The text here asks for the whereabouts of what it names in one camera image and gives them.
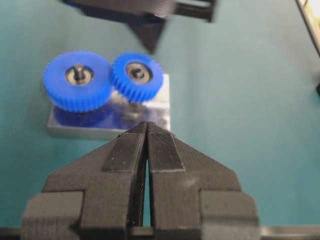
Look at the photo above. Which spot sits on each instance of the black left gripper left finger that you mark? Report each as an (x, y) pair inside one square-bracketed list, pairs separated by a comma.
[(94, 197)]

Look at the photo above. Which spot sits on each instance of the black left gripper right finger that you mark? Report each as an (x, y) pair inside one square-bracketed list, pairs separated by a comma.
[(194, 197)]

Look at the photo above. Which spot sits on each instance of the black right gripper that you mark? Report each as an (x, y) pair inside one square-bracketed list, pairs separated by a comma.
[(152, 13)]

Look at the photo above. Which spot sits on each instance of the large blue gear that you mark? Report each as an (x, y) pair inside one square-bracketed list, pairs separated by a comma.
[(73, 97)]

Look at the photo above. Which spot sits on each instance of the small blue gear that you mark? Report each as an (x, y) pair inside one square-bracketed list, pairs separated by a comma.
[(136, 76)]

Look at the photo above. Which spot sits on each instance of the steel shaft under large gear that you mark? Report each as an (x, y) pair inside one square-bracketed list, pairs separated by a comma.
[(79, 74)]

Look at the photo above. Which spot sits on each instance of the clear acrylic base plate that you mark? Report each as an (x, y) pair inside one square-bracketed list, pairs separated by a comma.
[(115, 117)]

